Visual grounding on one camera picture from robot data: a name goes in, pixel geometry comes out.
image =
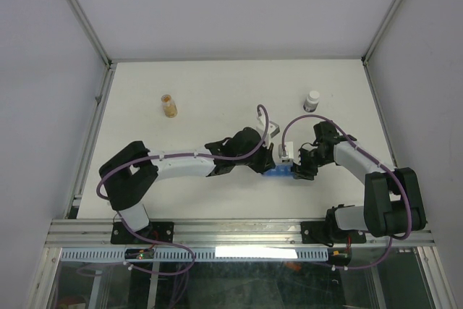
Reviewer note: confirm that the aluminium mounting rail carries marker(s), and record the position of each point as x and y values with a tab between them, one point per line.
190	232

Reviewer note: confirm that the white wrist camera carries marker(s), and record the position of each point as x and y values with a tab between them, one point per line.
268	130
286	152

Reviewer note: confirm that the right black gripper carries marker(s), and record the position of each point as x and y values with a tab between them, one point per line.
299	172

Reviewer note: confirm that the left aluminium frame post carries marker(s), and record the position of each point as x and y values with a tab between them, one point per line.
89	31

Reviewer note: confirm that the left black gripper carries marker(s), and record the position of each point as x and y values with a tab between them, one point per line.
267	163

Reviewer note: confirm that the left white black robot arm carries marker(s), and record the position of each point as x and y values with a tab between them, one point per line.
127	176

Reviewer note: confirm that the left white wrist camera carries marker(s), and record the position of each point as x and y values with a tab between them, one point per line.
268	130

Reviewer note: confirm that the blue weekly pill organizer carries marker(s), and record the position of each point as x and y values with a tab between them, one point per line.
281	170

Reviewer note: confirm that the grey slotted cable duct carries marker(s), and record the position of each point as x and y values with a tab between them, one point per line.
199	254

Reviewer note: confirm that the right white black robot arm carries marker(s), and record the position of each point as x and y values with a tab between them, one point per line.
392	202

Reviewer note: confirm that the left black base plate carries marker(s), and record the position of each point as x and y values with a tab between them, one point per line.
144	231

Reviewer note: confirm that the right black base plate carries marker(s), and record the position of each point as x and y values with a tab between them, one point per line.
318	232

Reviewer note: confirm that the right aluminium frame post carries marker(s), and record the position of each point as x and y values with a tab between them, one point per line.
381	30

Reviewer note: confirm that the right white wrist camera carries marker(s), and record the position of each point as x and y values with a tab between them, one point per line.
286	152

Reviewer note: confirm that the aluminium frame post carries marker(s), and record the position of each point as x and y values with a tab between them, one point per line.
89	31
381	30

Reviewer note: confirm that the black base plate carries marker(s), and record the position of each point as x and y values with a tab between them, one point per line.
318	232
144	231

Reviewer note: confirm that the clear capsule bottle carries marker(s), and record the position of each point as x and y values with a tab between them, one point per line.
169	106

